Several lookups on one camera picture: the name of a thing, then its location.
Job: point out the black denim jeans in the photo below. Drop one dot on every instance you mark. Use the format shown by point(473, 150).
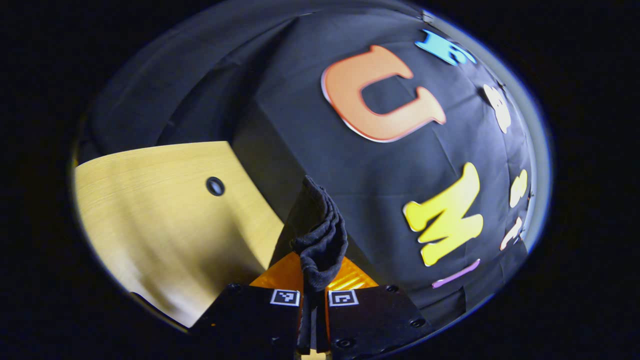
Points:
point(320, 240)

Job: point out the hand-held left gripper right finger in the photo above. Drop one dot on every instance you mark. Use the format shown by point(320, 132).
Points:
point(370, 320)

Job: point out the black backdrop cloth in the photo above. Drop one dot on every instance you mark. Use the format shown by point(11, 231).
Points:
point(300, 100)

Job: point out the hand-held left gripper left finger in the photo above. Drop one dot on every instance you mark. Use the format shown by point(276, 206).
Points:
point(250, 320)

